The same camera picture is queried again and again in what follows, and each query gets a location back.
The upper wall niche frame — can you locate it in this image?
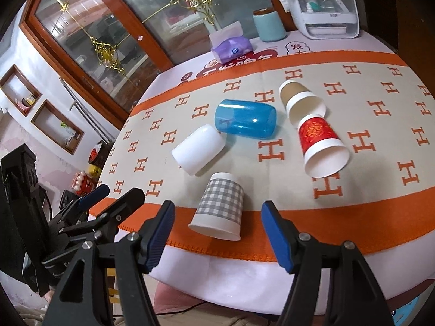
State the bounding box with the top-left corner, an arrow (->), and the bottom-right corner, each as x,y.
1,64 -> 41,117

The white plastic cup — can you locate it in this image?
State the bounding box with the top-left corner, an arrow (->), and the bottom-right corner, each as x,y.
171,124 -> 226,176

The grey plaid paper cup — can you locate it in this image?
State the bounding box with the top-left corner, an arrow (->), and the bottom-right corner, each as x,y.
188,172 -> 244,242

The orange beige H-pattern runner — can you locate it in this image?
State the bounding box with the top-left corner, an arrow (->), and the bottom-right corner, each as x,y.
91,50 -> 434,262

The blue translucent plastic cup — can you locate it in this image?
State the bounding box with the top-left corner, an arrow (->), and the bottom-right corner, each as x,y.
215,99 -> 277,139

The purple tissue pack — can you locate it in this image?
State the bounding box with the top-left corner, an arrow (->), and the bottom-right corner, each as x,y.
209,21 -> 254,64

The white desktop storage box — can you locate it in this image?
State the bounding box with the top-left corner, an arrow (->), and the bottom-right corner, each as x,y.
288,0 -> 360,40

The brown white paper cup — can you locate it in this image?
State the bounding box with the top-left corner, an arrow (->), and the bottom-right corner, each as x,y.
279,80 -> 327,127

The light blue canister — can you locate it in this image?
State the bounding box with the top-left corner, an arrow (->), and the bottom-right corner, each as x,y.
253,7 -> 286,42

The wall niche frame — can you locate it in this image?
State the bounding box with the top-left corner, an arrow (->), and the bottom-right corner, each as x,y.
31,100 -> 84,155
1,64 -> 41,117

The lower wall niche frame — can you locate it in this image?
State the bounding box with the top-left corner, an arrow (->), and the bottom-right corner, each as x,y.
31,100 -> 84,155

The wooden glass sliding door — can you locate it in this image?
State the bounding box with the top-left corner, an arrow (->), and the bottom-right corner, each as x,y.
20,0 -> 295,127

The white printed tablecloth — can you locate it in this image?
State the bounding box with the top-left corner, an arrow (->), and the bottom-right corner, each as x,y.
133,32 -> 434,314

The red paper cup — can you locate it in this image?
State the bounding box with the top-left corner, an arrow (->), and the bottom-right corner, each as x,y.
298,114 -> 350,178

